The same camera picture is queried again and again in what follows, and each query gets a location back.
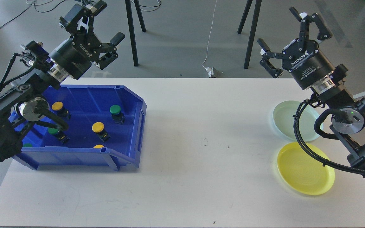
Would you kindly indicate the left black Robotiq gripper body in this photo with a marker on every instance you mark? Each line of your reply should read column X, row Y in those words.
column 75, row 55

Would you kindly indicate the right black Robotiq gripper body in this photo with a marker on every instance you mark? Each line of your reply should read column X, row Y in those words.
column 307, row 66

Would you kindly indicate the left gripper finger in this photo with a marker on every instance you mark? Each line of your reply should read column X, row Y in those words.
column 96, row 6
column 107, row 52

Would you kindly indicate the yellow button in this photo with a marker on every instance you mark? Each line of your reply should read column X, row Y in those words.
column 99, row 129
column 61, row 111

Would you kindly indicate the green button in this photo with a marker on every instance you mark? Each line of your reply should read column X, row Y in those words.
column 59, row 135
column 117, row 115

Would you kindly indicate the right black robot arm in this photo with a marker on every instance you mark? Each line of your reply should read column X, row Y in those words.
column 344, row 115

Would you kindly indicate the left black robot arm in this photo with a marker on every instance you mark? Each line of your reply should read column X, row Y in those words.
column 22, row 104

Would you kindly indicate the pale green plate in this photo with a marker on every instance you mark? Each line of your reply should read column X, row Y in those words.
column 283, row 120

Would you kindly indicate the yellow button front edge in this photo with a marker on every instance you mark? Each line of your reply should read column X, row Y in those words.
column 98, row 146

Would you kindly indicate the yellow plate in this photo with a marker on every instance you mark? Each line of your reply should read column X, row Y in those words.
column 303, row 173

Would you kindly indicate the left black tripod legs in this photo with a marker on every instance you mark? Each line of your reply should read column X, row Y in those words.
column 129, row 16

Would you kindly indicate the blue plastic bin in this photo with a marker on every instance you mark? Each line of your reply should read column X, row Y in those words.
column 88, row 104

